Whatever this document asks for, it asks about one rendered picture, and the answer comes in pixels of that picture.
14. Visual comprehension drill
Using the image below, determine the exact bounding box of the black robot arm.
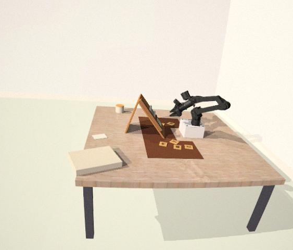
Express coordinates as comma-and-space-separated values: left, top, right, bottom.
173, 91, 231, 126

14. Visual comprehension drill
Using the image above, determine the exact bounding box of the small white jar with orange lid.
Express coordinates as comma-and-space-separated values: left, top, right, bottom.
116, 104, 124, 113

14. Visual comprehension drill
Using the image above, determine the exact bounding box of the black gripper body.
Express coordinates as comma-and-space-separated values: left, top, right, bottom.
176, 102, 187, 117

